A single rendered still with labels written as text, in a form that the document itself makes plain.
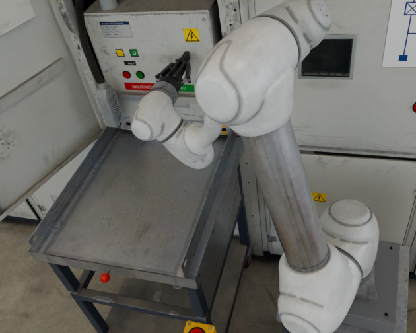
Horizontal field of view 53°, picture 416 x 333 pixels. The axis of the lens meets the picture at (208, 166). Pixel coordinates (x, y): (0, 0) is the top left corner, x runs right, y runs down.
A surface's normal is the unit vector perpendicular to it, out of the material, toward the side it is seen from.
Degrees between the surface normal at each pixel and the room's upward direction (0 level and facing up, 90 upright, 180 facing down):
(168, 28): 90
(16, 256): 0
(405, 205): 90
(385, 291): 3
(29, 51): 90
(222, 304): 0
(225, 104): 81
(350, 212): 9
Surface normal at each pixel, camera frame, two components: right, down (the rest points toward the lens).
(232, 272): -0.15, -0.72
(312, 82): -0.27, 0.69
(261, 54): 0.39, -0.31
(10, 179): 0.82, 0.29
